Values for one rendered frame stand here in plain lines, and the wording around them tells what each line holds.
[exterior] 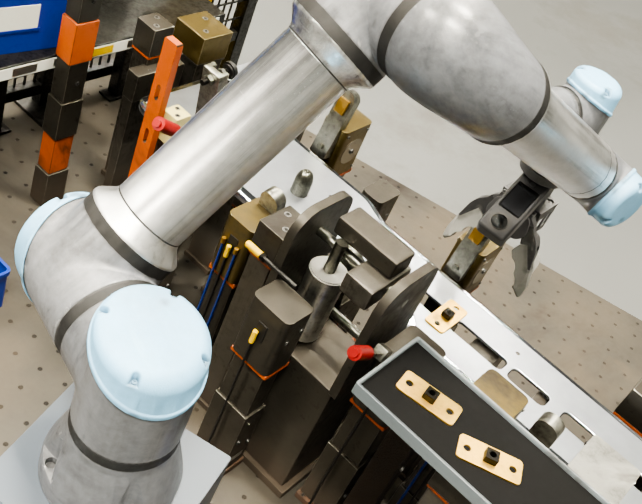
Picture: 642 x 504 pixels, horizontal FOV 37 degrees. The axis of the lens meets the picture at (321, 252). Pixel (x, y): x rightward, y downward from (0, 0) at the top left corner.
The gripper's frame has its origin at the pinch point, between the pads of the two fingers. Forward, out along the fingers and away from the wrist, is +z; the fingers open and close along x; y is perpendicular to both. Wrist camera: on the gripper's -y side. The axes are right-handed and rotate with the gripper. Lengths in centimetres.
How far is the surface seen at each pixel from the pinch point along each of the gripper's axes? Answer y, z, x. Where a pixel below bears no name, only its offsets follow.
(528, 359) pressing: 5.5, 11.3, -13.8
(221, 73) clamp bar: -16.9, -9.7, 45.5
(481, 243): 13.0, 4.4, 4.8
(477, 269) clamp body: 14.0, 9.8, 3.3
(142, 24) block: -2, 4, 77
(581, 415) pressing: 3.3, 11.4, -25.7
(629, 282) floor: 210, 105, -2
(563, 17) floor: 389, 100, 129
